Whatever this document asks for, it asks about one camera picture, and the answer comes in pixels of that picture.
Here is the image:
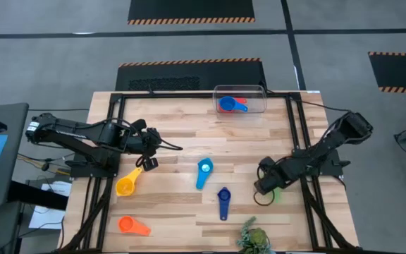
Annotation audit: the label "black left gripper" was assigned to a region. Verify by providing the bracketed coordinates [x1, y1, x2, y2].
[120, 119, 162, 156]

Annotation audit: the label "yellow measuring cup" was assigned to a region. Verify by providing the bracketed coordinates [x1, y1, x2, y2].
[115, 167, 143, 198]

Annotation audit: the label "teal measuring cup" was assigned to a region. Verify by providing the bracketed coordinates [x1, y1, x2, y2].
[195, 157, 214, 191]

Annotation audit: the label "dark blue measuring cup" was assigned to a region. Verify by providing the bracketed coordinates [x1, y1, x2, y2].
[217, 186, 232, 222]

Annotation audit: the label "red measuring cup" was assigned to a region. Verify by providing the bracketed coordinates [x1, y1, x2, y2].
[218, 97, 248, 114]

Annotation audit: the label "orange measuring cup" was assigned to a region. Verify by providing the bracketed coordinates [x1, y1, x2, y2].
[118, 215, 152, 237]

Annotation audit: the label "clear plastic basket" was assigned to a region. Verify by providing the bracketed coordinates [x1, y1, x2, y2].
[212, 84, 268, 114]

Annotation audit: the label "small green artificial plant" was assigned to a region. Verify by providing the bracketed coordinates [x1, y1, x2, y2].
[236, 216, 275, 254]

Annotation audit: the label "black perforated hazard-striped mat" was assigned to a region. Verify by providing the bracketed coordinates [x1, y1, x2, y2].
[114, 58, 268, 92]

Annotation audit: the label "black monitor stand base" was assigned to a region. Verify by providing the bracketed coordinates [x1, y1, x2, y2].
[7, 179, 69, 212]

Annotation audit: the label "white paper sheets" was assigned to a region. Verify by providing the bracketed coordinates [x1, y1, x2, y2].
[28, 180, 73, 230]

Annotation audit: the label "black hazard-striped floor mat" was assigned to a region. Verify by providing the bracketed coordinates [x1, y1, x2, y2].
[128, 0, 256, 25]
[367, 52, 406, 95]

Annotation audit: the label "grey monitor with blue screen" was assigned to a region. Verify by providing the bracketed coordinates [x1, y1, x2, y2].
[0, 102, 30, 210]

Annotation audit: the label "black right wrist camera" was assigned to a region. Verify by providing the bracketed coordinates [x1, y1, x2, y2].
[254, 178, 278, 195]

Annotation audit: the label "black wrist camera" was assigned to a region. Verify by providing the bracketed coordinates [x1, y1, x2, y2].
[254, 178, 278, 195]
[142, 157, 159, 173]

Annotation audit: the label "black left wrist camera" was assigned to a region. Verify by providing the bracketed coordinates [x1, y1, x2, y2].
[142, 157, 159, 173]

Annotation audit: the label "black aluminium table frame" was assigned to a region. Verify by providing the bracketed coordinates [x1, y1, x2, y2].
[58, 90, 362, 253]

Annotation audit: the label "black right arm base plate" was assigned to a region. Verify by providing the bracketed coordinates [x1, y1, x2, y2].
[292, 150, 351, 177]

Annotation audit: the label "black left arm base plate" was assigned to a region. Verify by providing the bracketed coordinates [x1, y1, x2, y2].
[64, 150, 121, 179]

